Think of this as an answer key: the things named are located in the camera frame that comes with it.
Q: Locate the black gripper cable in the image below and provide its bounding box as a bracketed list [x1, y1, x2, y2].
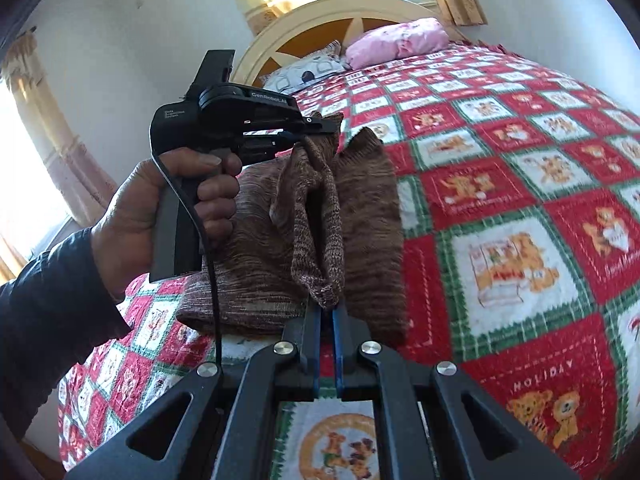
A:
[148, 123, 226, 366]

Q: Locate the person's left hand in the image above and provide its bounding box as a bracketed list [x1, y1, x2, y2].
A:
[91, 148, 242, 300]

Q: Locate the red patchwork bedspread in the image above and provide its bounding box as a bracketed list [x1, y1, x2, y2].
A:
[58, 44, 639, 479]

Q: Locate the grey patterned pillow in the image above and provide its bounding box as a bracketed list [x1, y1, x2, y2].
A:
[262, 40, 346, 96]

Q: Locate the pink pillow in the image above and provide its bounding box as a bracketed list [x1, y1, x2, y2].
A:
[344, 18, 450, 70]

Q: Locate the brown knitted sweater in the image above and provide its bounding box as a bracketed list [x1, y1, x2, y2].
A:
[176, 126, 409, 346]

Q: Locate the cream wooden headboard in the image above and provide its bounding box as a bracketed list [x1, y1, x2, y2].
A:
[231, 0, 465, 87]

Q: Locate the person's left forearm dark sleeve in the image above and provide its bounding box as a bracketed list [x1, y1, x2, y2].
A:
[1, 229, 129, 440]

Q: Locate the left side window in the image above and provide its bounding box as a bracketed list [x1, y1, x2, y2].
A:
[0, 86, 70, 259]

